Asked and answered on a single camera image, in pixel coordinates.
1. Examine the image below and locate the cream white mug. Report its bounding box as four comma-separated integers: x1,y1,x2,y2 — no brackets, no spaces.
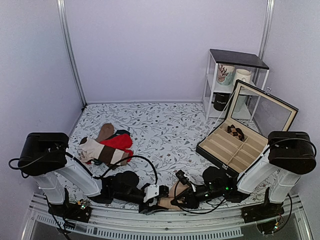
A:
232,68,252,85

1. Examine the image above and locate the brown argyle rolled sock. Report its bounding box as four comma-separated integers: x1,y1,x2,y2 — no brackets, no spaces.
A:
226,124,245,141

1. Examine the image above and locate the dark green sock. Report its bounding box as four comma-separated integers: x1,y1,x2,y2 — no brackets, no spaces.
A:
109,129,131,139

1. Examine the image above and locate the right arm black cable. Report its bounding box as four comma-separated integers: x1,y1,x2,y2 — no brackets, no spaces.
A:
173,137,317,215

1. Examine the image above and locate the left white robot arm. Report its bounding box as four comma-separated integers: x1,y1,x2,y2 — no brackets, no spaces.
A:
9,132,169,217

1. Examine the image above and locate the black compartment organizer box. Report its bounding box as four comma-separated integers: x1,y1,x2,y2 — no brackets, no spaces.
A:
196,80,298,177

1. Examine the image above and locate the beige striped ribbed sock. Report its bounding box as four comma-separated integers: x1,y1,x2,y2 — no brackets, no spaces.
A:
157,181,190,211

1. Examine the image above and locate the white frame glass shelf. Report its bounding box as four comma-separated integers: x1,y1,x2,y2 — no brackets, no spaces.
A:
202,49,270,119

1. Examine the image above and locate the red sock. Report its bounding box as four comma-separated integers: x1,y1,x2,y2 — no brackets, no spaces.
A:
99,134,133,157

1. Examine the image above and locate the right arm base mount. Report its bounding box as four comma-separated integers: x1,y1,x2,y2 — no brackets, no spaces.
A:
241,193,293,236

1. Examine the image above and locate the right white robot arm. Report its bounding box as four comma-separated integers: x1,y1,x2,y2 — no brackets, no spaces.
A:
170,131,317,218

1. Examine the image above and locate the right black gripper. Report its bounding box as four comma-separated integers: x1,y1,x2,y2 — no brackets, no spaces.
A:
173,186,226,211

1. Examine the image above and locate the aluminium front rail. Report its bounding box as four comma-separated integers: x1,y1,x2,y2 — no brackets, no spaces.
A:
21,194,315,240

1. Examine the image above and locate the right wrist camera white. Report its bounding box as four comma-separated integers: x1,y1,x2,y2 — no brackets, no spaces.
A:
175,170,196,192

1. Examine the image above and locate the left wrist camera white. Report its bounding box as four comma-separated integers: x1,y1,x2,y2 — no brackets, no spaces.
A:
143,184,160,203

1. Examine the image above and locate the pale green mug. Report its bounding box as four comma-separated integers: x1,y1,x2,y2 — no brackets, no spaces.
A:
233,95,247,113

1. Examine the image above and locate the black mug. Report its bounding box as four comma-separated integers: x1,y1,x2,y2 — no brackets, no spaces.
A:
213,92,231,112

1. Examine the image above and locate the tan brown sock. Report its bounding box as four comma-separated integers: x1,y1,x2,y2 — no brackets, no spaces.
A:
95,123,115,143

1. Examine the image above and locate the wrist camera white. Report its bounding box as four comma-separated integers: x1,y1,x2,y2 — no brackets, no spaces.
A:
143,184,160,203
175,170,196,192

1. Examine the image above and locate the floral tablecloth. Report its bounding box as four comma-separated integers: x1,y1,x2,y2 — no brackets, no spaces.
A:
68,103,220,189

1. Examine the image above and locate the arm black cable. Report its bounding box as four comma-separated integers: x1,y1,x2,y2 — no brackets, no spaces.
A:
173,137,317,215
8,149,158,187

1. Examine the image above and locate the floral pattern mug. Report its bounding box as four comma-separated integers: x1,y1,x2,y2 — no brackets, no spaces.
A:
217,63,235,86

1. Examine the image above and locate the brown beige block sock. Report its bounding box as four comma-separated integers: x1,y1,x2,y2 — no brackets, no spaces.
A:
79,137,131,167

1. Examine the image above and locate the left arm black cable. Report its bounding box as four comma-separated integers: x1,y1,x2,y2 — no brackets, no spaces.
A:
8,149,158,187

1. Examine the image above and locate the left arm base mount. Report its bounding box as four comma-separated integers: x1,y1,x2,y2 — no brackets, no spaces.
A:
48,188,92,223

